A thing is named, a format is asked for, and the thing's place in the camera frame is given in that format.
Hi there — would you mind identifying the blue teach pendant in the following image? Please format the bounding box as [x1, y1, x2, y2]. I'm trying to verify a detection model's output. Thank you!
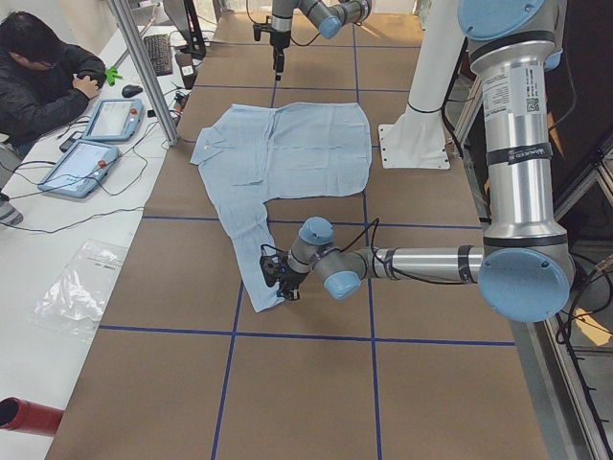
[81, 98, 144, 143]
[37, 140, 120, 198]

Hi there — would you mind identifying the clear plastic bag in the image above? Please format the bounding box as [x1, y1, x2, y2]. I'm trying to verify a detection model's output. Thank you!
[28, 240, 128, 342]

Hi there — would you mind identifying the black orange adapter box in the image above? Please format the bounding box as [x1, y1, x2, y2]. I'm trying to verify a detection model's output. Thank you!
[173, 91, 189, 112]

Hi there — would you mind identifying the seated person black jacket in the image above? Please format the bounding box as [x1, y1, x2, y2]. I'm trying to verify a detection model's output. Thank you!
[1, 11, 106, 158]

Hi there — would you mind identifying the red cylinder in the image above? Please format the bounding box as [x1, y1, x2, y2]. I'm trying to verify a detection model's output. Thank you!
[1, 397, 64, 437]

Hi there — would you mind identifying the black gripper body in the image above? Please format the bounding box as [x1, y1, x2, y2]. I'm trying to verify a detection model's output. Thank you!
[270, 32, 287, 73]
[277, 267, 302, 301]

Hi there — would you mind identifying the aluminium frame post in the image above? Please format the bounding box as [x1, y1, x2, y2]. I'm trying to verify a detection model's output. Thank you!
[108, 0, 179, 147]

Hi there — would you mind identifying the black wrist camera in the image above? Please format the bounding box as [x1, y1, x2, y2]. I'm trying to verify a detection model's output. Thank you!
[252, 23, 271, 41]
[260, 253, 286, 288]

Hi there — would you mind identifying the black computer mouse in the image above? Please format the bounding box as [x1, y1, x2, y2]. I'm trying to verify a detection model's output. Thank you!
[121, 84, 144, 99]

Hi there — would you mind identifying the green plastic toy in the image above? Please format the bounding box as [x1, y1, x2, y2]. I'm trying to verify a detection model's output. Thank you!
[104, 66, 123, 86]

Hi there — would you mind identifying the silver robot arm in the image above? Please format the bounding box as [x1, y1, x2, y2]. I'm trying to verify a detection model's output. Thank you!
[268, 0, 372, 81]
[261, 1, 575, 322]

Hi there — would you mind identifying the light blue button shirt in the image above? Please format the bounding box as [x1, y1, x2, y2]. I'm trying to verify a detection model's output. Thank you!
[191, 103, 372, 312]

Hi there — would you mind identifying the small black box with label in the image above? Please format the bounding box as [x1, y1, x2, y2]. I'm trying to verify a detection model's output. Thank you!
[174, 52, 197, 89]

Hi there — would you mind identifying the black keyboard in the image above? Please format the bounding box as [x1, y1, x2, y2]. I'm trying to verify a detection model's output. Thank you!
[143, 34, 172, 76]

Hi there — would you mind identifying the white central mounting column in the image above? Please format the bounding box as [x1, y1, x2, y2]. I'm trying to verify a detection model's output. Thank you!
[378, 0, 465, 170]

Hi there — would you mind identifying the upper blue teach pendant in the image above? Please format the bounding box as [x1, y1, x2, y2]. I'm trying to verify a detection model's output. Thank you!
[81, 98, 144, 143]

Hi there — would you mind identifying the lower blue teach pendant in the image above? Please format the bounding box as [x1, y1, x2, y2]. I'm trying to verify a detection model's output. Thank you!
[37, 140, 120, 198]

